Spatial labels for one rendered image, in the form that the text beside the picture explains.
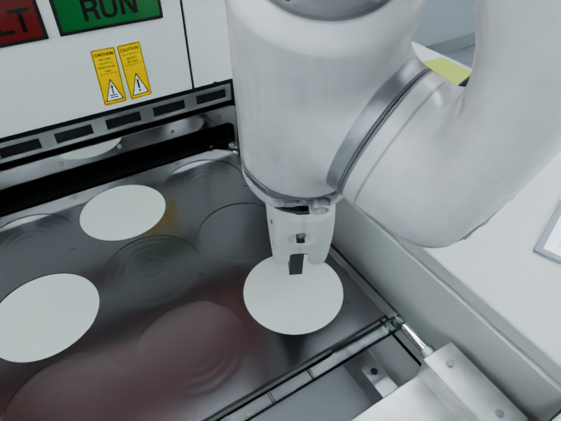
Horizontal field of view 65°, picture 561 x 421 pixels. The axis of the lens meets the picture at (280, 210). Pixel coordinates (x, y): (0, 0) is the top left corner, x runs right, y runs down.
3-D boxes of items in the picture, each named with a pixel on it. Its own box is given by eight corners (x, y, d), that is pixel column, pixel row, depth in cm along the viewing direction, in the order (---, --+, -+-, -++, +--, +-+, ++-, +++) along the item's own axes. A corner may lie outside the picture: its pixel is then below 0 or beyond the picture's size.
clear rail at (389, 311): (224, 148, 65) (224, 139, 64) (233, 144, 66) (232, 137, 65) (396, 334, 42) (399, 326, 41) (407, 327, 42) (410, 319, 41)
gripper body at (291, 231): (361, 221, 30) (336, 267, 40) (342, 97, 34) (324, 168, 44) (250, 227, 29) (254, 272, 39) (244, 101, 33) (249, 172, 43)
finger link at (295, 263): (305, 292, 38) (298, 259, 43) (305, 211, 34) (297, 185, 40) (292, 293, 38) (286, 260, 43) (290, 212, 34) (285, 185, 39)
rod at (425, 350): (392, 329, 42) (395, 321, 41) (403, 322, 43) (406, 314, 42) (427, 367, 39) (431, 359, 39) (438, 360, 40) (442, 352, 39)
